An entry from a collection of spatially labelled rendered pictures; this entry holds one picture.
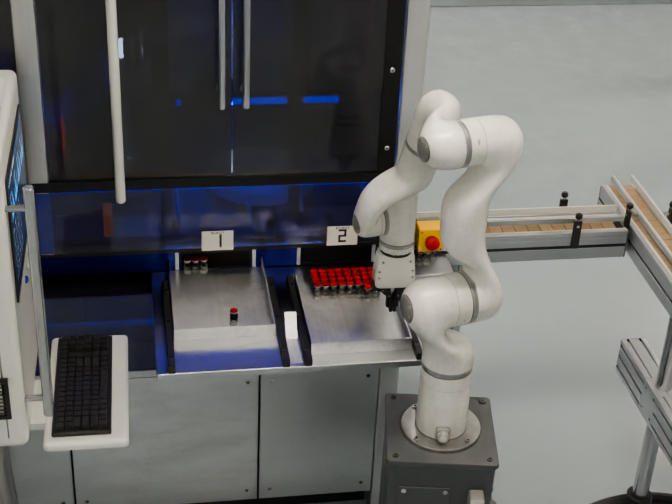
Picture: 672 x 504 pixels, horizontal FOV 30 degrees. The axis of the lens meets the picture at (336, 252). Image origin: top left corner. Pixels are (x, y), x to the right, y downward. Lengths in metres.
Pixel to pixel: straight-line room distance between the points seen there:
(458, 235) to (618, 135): 4.05
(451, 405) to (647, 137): 3.96
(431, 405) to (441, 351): 0.17
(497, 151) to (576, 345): 2.40
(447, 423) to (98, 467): 1.28
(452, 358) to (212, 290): 0.87
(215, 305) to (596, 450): 1.62
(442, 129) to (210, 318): 1.03
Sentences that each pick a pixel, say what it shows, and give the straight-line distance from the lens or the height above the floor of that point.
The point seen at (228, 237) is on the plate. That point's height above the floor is 1.03.
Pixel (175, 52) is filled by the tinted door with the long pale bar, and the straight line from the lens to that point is 3.15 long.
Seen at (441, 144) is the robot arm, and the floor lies 1.64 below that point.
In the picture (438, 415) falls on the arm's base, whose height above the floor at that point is 0.94.
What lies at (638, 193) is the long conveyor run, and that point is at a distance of 4.02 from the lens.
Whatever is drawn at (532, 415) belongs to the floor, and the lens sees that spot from 4.52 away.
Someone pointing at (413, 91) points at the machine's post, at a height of 1.44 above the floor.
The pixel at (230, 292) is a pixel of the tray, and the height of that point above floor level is 0.88.
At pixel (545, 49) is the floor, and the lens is 7.68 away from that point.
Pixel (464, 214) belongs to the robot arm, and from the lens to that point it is 2.64.
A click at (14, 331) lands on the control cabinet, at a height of 1.13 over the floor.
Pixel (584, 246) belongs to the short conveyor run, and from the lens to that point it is 3.77.
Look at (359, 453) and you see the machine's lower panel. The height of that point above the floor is 0.24.
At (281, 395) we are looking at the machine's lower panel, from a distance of 3.70.
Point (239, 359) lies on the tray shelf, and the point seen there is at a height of 0.88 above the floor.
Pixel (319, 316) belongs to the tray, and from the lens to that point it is 3.33.
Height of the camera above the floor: 2.73
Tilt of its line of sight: 31 degrees down
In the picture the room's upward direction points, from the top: 3 degrees clockwise
